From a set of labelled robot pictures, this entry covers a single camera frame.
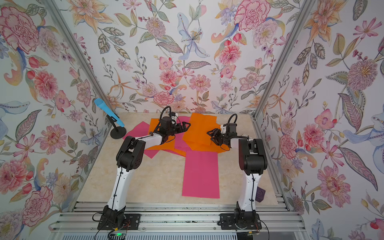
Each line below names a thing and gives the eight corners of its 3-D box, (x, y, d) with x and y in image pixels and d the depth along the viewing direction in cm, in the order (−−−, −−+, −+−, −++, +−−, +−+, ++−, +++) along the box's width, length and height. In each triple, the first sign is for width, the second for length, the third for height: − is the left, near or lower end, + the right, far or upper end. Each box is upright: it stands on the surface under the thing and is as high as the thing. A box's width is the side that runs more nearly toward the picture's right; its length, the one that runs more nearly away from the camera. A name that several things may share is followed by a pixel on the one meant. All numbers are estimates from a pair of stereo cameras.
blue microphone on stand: (117, 139, 108) (96, 108, 85) (114, 130, 114) (94, 99, 90) (128, 135, 111) (111, 104, 88) (125, 126, 116) (108, 95, 93)
